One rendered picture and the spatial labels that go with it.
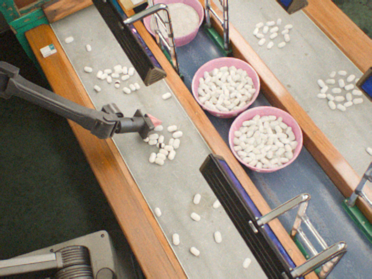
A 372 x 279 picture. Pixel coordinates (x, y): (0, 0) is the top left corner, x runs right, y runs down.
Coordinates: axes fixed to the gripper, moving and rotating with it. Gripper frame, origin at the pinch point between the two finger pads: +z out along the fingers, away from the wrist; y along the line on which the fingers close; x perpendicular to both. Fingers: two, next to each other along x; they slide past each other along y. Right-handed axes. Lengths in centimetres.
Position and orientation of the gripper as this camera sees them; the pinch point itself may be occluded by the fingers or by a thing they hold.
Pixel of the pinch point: (159, 122)
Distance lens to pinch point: 177.0
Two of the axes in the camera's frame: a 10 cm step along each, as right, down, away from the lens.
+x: -4.6, 6.6, 5.9
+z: 7.4, -0.8, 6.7
